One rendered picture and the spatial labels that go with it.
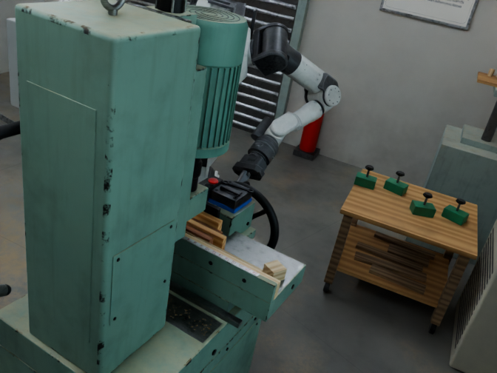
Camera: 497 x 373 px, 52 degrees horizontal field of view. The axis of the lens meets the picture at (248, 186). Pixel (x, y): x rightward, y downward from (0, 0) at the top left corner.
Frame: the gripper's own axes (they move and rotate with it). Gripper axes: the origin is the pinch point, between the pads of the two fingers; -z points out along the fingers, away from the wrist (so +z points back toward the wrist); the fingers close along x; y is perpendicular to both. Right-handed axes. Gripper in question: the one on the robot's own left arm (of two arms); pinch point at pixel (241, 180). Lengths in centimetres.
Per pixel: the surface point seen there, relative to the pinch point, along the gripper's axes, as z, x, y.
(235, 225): -22.5, -17.7, 8.4
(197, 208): -30.3, -18.7, 25.1
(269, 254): -25.5, -29.6, 3.3
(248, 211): -15.9, -17.2, 6.9
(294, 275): -28.6, -39.4, 1.8
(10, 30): -41, -19, 85
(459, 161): 136, -14, -123
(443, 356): 24, -41, -141
